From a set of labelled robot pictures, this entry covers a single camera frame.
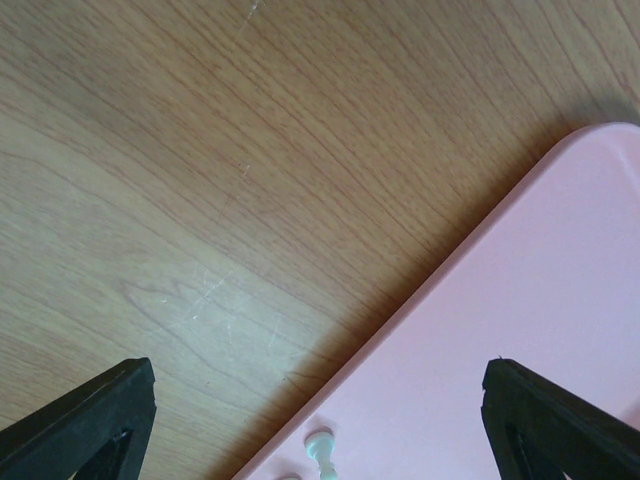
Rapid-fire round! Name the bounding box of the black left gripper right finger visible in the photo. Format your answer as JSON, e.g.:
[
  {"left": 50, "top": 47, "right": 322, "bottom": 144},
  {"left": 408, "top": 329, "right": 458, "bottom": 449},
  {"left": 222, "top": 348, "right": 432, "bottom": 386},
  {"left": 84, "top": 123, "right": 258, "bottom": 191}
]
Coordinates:
[{"left": 481, "top": 359, "right": 639, "bottom": 479}]

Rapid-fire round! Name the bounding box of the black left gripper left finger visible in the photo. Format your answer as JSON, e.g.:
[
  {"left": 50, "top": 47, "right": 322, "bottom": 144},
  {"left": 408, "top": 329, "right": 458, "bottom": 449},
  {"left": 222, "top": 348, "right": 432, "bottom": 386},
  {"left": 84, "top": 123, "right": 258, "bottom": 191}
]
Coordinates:
[{"left": 1, "top": 358, "right": 156, "bottom": 479}]

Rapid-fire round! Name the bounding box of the white chess piece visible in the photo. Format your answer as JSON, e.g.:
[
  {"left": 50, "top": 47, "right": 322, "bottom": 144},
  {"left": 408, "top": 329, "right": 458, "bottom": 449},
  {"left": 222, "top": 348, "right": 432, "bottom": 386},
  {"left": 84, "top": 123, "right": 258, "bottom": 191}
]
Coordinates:
[
  {"left": 304, "top": 430, "right": 338, "bottom": 480},
  {"left": 278, "top": 473, "right": 302, "bottom": 480}
]

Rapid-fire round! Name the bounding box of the pink plastic tray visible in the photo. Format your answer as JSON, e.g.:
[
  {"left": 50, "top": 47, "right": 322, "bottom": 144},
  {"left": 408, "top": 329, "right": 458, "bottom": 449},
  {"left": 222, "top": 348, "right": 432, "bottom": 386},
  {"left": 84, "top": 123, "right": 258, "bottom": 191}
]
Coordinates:
[{"left": 239, "top": 123, "right": 639, "bottom": 479}]

